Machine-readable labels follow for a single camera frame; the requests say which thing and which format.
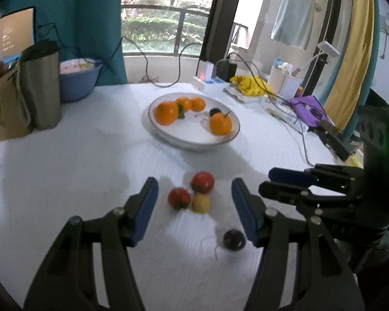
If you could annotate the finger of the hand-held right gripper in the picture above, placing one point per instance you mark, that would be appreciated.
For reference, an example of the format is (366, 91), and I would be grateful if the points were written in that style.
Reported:
(278, 190)
(288, 176)

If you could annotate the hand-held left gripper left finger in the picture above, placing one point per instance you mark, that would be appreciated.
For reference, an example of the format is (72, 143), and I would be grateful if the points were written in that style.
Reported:
(146, 210)

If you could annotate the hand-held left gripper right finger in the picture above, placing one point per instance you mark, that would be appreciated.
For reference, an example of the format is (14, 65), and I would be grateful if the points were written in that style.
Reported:
(244, 210)

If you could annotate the dark cherry with long stem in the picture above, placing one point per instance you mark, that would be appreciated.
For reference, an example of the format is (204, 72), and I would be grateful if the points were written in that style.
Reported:
(234, 239)

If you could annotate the small red tomato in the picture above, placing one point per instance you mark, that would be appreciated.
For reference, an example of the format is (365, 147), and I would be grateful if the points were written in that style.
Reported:
(179, 198)

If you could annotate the yellow cherry tomato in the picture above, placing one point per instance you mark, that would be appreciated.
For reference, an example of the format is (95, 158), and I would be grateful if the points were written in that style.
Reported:
(200, 203)

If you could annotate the big red tomato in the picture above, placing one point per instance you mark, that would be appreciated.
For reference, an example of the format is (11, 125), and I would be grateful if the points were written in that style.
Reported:
(202, 182)

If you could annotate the orange mandarin with stem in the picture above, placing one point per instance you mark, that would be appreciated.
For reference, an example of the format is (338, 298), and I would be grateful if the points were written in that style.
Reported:
(220, 124)

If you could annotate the white plate with dark rim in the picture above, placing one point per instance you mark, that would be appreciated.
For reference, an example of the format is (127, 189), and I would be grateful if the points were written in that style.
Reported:
(194, 136)

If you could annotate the orange mandarin with green leaf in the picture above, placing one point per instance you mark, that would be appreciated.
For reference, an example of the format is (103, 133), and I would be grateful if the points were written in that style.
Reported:
(166, 113)

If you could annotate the small orange mandarin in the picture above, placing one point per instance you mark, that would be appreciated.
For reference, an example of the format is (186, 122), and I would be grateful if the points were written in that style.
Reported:
(198, 104)
(183, 103)

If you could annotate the yellow tissue pack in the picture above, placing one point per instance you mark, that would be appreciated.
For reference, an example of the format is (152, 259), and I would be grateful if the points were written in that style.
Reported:
(356, 162)

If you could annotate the black device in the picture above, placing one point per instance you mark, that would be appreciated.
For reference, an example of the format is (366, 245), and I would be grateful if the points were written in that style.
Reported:
(338, 141)

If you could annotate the purple cloth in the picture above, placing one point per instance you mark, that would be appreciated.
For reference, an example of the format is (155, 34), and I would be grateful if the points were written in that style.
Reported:
(309, 110)

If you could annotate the white tray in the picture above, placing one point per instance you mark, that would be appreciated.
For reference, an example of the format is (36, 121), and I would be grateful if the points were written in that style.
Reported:
(243, 97)

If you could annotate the white perforated basket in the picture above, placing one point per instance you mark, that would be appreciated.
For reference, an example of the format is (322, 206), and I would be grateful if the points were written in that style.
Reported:
(285, 82)

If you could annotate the yellow cloth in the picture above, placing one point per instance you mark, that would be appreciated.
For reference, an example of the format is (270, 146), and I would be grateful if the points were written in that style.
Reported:
(251, 86)

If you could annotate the yellow curtain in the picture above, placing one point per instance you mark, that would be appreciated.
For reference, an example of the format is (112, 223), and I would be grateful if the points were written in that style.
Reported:
(353, 55)

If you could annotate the white power strip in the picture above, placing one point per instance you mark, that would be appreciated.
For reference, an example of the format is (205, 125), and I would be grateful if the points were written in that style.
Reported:
(210, 85)

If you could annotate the black charger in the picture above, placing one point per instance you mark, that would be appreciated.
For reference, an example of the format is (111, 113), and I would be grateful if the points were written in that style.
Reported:
(227, 71)

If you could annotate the white desk lamp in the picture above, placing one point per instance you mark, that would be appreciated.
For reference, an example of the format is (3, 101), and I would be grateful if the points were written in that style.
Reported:
(329, 48)

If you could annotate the white charger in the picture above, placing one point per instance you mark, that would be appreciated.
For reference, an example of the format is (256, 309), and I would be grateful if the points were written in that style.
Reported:
(206, 70)

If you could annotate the blue plastic bowl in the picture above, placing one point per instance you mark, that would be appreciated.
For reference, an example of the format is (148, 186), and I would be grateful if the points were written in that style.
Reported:
(77, 82)

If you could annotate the pale hanging towel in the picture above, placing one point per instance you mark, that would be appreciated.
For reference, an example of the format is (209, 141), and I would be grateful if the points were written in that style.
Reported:
(293, 21)

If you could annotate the grey paper bag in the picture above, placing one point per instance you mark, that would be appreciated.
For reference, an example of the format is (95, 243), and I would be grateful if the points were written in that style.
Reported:
(40, 87)

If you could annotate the brown cardboard box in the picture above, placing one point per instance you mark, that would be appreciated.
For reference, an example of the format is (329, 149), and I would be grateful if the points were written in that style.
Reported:
(3, 113)

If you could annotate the black balcony railing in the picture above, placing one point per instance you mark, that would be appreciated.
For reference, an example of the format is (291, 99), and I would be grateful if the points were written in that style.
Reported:
(168, 9)

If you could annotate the laptop screen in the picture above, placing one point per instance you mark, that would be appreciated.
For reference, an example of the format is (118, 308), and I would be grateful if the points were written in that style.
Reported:
(14, 32)

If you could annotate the black window frame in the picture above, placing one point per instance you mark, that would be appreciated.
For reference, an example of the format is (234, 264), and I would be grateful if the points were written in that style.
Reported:
(220, 16)

